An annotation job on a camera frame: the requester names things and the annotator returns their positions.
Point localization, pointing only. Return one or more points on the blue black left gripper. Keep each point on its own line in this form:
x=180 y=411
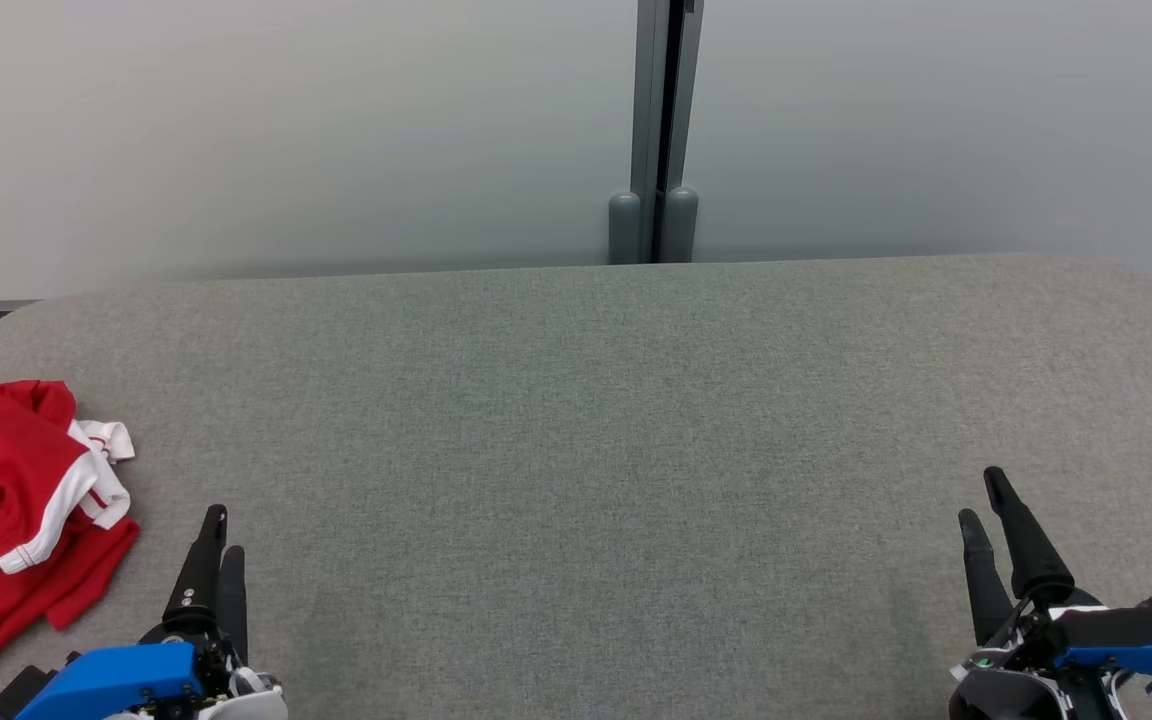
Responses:
x=116 y=685

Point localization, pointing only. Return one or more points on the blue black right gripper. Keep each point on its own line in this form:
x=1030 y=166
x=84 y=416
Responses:
x=1136 y=670

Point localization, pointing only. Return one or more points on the red basketball jersey white trim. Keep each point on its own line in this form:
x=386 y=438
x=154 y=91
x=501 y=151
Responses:
x=6 y=450

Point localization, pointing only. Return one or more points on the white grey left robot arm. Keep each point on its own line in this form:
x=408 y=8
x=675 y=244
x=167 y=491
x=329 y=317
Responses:
x=256 y=705

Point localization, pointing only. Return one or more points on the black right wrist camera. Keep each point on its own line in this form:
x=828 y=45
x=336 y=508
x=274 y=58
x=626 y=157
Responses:
x=1126 y=625

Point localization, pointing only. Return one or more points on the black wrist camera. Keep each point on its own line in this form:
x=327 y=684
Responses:
x=1126 y=625
x=18 y=690

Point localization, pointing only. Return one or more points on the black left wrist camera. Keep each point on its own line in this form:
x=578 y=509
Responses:
x=18 y=690

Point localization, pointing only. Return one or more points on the grey partition post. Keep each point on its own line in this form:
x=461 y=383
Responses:
x=648 y=100

